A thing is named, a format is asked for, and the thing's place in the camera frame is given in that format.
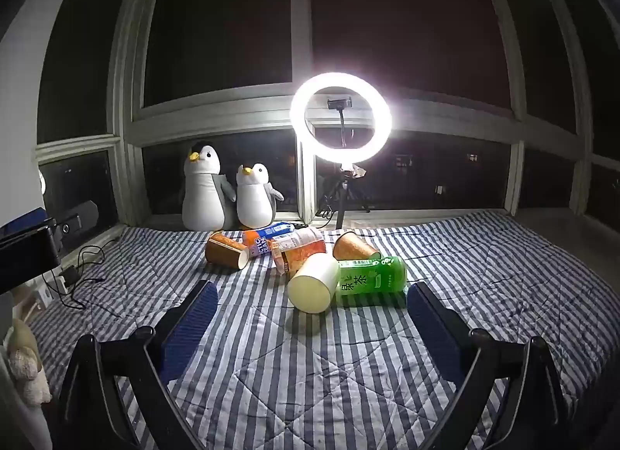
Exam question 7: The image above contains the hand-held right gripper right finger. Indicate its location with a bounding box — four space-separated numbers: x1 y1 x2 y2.
406 280 568 450

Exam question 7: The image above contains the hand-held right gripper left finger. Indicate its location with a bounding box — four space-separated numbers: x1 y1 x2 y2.
57 279 220 450

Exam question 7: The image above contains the white paper cup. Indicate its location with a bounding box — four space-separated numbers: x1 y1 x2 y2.
288 253 341 313

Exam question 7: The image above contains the brown paper cup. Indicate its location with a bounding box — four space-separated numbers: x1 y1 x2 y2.
205 232 251 271
332 231 381 262

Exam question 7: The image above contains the green tea bottle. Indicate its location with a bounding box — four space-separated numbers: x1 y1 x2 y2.
334 256 408 308

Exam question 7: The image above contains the blue and orange carton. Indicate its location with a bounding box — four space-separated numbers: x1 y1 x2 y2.
242 221 296 260

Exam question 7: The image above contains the striped quilted blanket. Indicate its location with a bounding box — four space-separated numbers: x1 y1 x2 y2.
24 210 620 450

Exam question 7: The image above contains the large penguin plush toy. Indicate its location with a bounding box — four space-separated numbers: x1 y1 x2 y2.
181 141 238 232

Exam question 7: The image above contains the orange clear plastic bottle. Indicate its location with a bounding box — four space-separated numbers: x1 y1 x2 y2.
271 227 327 277

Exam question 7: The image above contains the small penguin plush toy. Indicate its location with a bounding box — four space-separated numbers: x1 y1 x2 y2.
236 162 285 230

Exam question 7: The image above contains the white power strip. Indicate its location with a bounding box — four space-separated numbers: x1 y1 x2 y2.
28 276 65 311

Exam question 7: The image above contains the black tripod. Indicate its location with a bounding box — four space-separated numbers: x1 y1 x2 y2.
322 174 372 231

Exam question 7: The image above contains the beige plush toy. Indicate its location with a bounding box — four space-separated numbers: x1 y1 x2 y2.
4 318 52 407

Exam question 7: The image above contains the black box device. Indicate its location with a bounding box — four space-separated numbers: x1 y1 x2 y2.
0 208 64 294

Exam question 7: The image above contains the black phone holder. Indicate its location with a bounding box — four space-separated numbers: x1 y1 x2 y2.
327 98 353 148

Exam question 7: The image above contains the black cable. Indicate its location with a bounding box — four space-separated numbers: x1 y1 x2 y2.
60 239 119 311

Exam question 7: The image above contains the ring light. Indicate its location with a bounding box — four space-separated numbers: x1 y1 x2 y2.
289 72 393 156

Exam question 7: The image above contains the white window frame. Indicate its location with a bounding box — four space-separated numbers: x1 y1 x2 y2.
34 0 620 228

